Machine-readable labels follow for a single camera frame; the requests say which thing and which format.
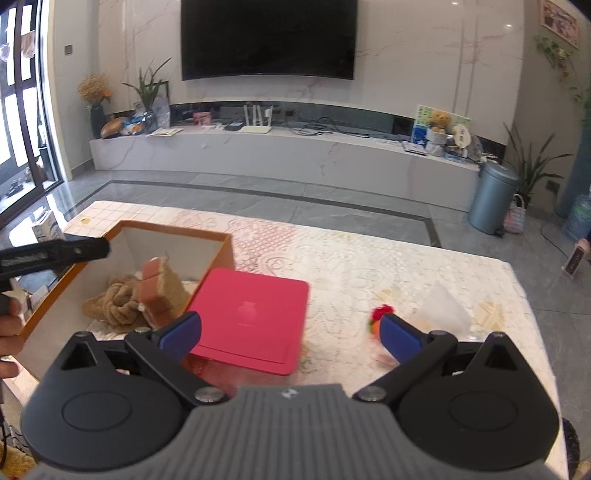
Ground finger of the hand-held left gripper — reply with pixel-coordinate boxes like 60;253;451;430
0;237;111;278

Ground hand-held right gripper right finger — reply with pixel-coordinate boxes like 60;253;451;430
353;313;525;407

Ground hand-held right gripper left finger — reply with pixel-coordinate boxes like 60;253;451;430
54;311;230;407

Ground small red plush toy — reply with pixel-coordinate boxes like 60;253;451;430
368;304;394;339

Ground orange storage box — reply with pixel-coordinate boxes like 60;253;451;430
19;220;236;380

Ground brown knitted plush toy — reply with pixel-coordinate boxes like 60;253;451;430
82;273;149;331

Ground person's left hand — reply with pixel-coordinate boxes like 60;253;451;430
0;299;25;378

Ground tissue box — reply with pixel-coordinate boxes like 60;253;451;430
31;210;66;243

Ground clear plastic bag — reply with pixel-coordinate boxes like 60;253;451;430
412;281;472;334

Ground pink flat box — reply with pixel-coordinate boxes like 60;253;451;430
187;268;310;376

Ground brown snack bag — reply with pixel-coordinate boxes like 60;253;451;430
100;116;129;138

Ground black framed glass door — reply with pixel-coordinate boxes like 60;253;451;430
0;0;64;223

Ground blue snack bag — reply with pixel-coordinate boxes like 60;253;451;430
121;113;149;136

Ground vase with dried flowers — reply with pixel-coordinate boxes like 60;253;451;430
76;74;112;138

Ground clear bag on console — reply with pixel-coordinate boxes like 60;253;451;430
145;95;172;135

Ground woven pastel basket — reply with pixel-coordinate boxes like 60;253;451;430
502;194;527;234

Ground grey-blue trash can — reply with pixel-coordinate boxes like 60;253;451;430
468;161;520;236

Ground green plant in pot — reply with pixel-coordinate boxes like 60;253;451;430
121;58;173;114

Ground phone on pink stand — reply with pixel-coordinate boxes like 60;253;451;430
560;239;590;280

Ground white marble tv console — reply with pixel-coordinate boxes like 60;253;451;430
89;121;481;214

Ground round white hand fan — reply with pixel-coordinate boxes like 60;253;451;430
450;124;473;151

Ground blue water jug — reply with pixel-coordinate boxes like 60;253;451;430
560;194;591;243

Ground colourful poster board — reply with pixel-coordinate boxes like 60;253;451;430
410;104;472;149

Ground white router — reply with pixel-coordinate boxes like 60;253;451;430
242;104;274;136

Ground brown teddy bear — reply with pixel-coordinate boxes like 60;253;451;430
427;110;452;135

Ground long-leaf potted plant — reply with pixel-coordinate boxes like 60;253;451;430
501;122;574;197

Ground hanging ivy plant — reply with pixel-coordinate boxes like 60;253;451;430
534;36;591;121

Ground black cables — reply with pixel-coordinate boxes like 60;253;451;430
294;117;371;138

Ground black wall television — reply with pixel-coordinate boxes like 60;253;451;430
180;0;359;82

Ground framed wall picture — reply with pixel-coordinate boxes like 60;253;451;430
539;0;581;49

